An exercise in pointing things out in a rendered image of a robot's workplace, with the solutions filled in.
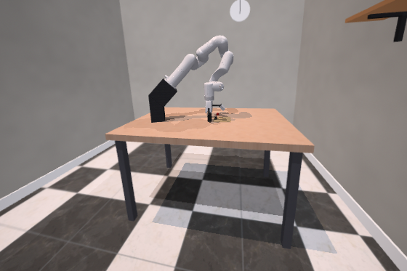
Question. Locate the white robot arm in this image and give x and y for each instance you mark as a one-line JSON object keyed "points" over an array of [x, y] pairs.
{"points": [[192, 62]]}

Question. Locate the tan flat mat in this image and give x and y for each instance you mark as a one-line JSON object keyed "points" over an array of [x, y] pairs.
{"points": [[222, 119]]}

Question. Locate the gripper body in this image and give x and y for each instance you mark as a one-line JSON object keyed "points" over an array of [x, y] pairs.
{"points": [[209, 104]]}

